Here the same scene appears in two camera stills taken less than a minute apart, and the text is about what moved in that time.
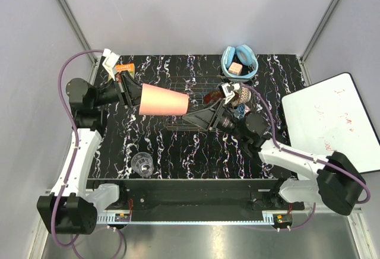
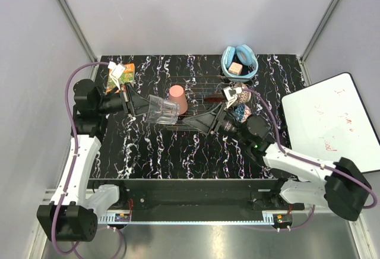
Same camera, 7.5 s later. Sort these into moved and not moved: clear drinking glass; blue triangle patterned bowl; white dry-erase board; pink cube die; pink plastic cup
Moved: clear drinking glass; pink plastic cup
Not moved: white dry-erase board; pink cube die; blue triangle patterned bowl
